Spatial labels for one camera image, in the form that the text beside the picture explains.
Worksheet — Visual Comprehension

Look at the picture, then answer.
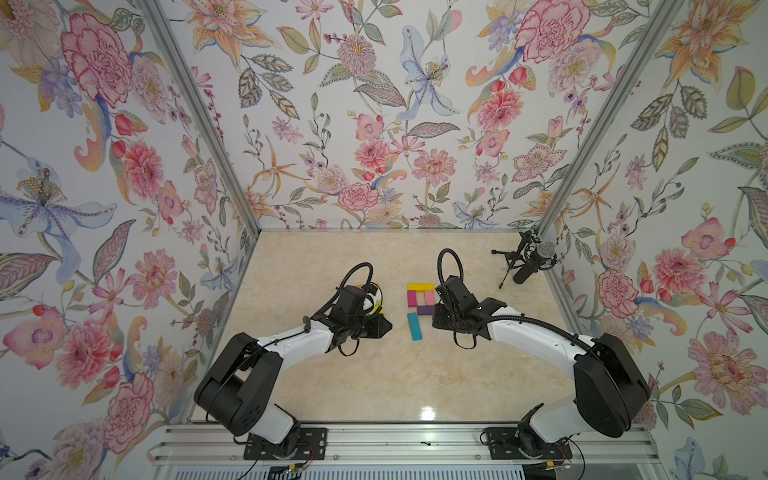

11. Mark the teal long block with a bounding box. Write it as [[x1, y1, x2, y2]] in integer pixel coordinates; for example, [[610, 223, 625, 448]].
[[407, 312, 423, 341]]

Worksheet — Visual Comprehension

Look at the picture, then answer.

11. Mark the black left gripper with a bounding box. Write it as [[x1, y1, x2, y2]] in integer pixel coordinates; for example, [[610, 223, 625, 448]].
[[345, 310, 396, 340]]

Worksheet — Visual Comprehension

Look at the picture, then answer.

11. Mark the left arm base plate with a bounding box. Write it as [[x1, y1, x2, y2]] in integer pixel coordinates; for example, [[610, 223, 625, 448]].
[[243, 427, 328, 461]]

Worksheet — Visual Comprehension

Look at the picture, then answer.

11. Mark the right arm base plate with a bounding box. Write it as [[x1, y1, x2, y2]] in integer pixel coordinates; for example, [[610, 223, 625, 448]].
[[480, 427, 573, 462]]

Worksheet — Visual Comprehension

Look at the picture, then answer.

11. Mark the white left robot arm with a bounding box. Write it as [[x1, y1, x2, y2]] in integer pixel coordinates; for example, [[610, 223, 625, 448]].
[[194, 282, 392, 454]]

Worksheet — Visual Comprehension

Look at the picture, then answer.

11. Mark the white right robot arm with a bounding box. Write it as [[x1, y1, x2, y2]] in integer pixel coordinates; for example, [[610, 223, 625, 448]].
[[433, 275, 651, 459]]

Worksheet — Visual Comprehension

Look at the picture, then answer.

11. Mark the aluminium frame rail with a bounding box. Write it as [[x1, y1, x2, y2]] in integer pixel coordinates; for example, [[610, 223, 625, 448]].
[[148, 422, 660, 467]]

